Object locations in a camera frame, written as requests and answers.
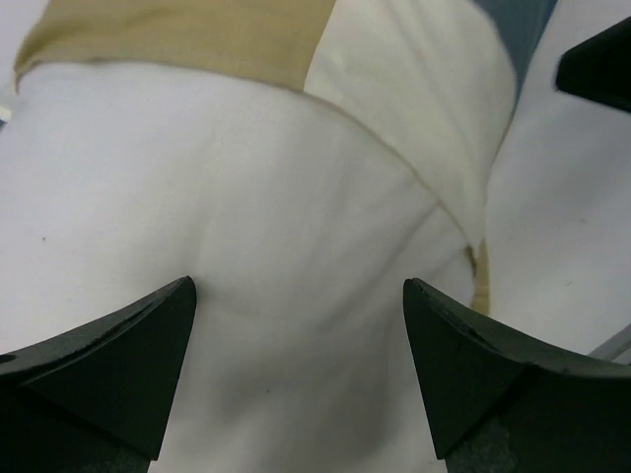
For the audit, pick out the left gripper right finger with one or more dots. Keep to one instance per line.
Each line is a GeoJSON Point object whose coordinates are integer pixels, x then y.
{"type": "Point", "coordinates": [498, 400]}

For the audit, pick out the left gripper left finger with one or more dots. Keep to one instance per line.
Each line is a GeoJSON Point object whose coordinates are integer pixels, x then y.
{"type": "Point", "coordinates": [97, 398]}

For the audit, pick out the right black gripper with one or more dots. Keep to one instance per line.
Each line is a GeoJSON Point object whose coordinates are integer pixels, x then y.
{"type": "Point", "coordinates": [598, 69]}

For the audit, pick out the white pillow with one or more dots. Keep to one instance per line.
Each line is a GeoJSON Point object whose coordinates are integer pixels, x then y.
{"type": "Point", "coordinates": [297, 226]}

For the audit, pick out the aluminium front rail frame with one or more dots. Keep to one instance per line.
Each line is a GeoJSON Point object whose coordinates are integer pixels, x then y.
{"type": "Point", "coordinates": [616, 349]}

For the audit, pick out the blue beige white pillowcase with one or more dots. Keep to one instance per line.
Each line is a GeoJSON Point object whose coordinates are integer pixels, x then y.
{"type": "Point", "coordinates": [436, 81]}

